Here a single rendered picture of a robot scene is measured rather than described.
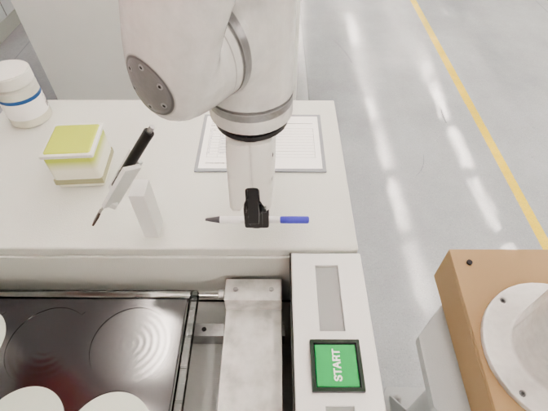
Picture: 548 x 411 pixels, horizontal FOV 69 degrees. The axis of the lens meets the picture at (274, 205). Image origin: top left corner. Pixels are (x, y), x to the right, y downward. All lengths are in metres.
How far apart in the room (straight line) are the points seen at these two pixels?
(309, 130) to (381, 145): 1.55
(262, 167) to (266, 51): 0.12
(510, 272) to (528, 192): 1.61
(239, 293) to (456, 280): 0.32
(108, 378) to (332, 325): 0.28
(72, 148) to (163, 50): 0.39
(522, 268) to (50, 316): 0.67
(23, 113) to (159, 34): 0.57
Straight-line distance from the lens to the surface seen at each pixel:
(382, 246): 1.78
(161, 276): 0.62
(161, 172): 0.66
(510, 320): 0.64
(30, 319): 0.65
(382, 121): 2.41
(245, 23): 0.32
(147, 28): 0.27
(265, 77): 0.35
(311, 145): 0.68
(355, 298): 0.51
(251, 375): 0.55
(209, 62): 0.27
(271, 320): 0.58
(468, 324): 0.63
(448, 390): 0.66
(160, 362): 0.56
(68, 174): 0.66
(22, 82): 0.79
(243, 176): 0.41
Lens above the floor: 1.41
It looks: 49 degrees down
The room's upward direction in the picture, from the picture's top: straight up
